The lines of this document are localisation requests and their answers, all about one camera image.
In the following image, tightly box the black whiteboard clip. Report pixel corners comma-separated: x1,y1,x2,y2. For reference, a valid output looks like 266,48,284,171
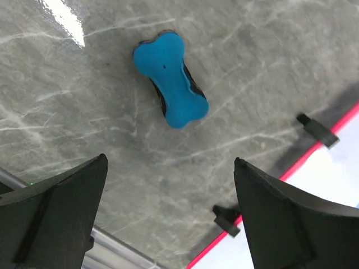
212,205,241,238
296,113,339,148

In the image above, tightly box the blue bone-shaped eraser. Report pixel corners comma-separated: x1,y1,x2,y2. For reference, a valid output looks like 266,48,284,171
132,30,209,128

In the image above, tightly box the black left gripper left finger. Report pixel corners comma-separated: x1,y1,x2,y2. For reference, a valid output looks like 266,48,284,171
1,154,108,268

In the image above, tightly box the pink-framed whiteboard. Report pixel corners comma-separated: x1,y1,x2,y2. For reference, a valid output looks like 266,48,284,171
188,106,358,268

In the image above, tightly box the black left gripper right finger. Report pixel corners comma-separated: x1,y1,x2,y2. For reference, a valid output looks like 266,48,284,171
234,157,358,268

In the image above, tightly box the aluminium table rail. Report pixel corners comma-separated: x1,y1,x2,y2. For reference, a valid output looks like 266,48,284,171
0,168,166,269

